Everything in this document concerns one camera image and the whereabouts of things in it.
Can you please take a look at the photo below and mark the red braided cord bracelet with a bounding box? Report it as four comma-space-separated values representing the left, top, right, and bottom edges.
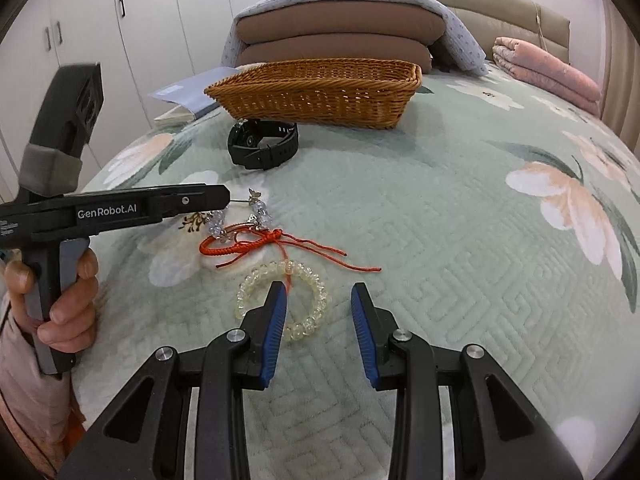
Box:
198, 226, 383, 274

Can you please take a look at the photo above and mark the black wrist watch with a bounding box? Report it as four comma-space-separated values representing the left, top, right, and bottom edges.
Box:
228, 119, 299, 171

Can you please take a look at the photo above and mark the yellowish crystal bead bracelet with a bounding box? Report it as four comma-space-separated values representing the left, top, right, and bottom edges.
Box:
234, 259, 333, 345

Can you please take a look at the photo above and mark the pink sleeved left forearm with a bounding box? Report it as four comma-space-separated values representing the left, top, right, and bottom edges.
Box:
0, 294, 87, 478

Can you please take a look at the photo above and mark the person's left hand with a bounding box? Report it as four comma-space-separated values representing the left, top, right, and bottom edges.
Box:
3, 249, 99, 353

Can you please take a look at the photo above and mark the blue grey book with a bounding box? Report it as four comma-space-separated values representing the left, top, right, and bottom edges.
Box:
150, 66, 240, 126

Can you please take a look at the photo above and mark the white wardrobe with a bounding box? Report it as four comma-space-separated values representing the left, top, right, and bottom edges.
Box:
1, 0, 260, 200

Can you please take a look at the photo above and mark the brown wicker basket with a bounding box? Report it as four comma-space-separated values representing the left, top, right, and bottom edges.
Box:
204, 58, 422, 129

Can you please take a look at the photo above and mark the floral green bedspread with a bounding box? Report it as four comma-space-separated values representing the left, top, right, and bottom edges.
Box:
89, 68, 639, 479

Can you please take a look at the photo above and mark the folded brown quilt stack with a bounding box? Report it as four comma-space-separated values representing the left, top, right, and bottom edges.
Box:
229, 1, 446, 72

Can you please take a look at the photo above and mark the grey blue patterned blanket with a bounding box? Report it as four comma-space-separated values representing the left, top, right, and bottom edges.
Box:
220, 0, 487, 76

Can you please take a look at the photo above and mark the beige pleated curtain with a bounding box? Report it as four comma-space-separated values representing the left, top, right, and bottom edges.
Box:
601, 0, 640, 155

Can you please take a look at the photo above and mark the folded pink blanket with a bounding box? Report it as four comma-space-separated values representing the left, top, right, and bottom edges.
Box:
492, 37, 602, 115

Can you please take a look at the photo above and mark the beige upholstered headboard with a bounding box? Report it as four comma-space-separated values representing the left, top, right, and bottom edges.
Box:
438, 0, 570, 63

